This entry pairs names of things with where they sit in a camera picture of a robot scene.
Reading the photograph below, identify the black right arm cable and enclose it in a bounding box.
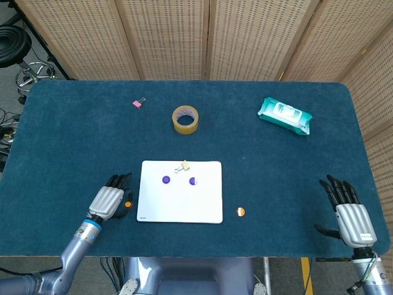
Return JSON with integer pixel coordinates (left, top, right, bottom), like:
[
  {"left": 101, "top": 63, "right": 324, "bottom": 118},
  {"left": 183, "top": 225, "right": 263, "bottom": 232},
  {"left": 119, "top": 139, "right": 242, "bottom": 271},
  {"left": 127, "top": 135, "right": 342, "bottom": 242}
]
[{"left": 346, "top": 273, "right": 372, "bottom": 295}]

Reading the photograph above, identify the blue felt table mat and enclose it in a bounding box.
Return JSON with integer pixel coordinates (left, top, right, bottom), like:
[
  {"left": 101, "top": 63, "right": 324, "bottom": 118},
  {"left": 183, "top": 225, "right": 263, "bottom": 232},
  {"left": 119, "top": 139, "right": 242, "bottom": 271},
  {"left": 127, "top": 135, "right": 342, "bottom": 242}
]
[{"left": 0, "top": 80, "right": 391, "bottom": 258}]

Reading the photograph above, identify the floor cable bundle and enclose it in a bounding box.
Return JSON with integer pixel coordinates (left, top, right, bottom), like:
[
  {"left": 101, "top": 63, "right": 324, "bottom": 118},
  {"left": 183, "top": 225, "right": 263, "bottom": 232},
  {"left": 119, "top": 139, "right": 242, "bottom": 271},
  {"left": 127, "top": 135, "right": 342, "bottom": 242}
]
[{"left": 0, "top": 107, "right": 22, "bottom": 173}]

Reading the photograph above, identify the blue grey robot torso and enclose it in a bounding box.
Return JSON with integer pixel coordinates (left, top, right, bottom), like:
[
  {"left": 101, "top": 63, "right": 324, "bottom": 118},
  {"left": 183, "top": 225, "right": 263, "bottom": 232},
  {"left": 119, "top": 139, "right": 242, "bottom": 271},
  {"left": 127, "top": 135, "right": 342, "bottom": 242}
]
[{"left": 118, "top": 256, "right": 268, "bottom": 295}]

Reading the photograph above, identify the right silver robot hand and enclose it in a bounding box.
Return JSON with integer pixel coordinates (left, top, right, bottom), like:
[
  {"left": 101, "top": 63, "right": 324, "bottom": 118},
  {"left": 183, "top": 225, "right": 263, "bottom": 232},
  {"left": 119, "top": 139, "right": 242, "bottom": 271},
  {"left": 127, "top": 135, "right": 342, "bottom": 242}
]
[{"left": 314, "top": 174, "right": 378, "bottom": 250}]

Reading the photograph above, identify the green wet wipes pack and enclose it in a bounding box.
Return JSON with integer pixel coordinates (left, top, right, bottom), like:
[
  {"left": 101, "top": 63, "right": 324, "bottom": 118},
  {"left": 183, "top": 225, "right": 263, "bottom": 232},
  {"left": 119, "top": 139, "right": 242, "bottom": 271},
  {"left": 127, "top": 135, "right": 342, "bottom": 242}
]
[{"left": 257, "top": 96, "right": 314, "bottom": 137}]

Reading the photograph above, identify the white magnetic board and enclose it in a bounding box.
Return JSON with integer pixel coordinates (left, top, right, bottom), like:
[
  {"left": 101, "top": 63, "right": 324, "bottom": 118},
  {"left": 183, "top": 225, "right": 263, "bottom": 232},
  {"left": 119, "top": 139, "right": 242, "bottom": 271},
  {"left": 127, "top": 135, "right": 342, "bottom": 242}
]
[{"left": 136, "top": 160, "right": 224, "bottom": 224}]

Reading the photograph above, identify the white table leg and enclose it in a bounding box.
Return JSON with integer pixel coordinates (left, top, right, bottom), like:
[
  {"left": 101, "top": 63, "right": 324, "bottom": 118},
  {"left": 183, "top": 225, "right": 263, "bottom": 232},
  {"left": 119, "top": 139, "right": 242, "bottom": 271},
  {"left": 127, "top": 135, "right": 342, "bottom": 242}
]
[{"left": 260, "top": 257, "right": 273, "bottom": 295}]

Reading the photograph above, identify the woven wicker screen panel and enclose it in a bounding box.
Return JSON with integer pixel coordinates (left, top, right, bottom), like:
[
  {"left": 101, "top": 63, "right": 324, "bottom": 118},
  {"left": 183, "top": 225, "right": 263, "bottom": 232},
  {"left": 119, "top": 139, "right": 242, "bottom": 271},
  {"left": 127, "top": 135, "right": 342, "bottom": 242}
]
[
  {"left": 204, "top": 0, "right": 322, "bottom": 82},
  {"left": 340, "top": 29, "right": 393, "bottom": 237},
  {"left": 115, "top": 0, "right": 212, "bottom": 81},
  {"left": 14, "top": 0, "right": 145, "bottom": 81},
  {"left": 278, "top": 0, "right": 393, "bottom": 84}
]

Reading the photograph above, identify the black stool with chrome base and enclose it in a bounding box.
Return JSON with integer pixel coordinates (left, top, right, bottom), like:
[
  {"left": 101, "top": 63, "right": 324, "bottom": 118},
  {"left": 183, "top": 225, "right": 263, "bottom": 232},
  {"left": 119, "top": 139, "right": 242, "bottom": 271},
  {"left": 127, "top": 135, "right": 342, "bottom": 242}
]
[{"left": 0, "top": 24, "right": 59, "bottom": 104}]

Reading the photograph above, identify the yellow packing tape roll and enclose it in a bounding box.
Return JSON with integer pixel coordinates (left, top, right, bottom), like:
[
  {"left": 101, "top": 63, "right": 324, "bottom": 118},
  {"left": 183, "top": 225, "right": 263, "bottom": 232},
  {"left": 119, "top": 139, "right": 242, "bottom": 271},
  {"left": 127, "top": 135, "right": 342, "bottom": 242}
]
[{"left": 171, "top": 105, "right": 200, "bottom": 135}]

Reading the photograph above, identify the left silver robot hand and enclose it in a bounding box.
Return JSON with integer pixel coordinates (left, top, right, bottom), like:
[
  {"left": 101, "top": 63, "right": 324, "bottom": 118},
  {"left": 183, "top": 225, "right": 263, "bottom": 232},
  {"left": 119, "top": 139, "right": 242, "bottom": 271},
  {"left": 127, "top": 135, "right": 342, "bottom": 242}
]
[{"left": 88, "top": 173, "right": 134, "bottom": 222}]

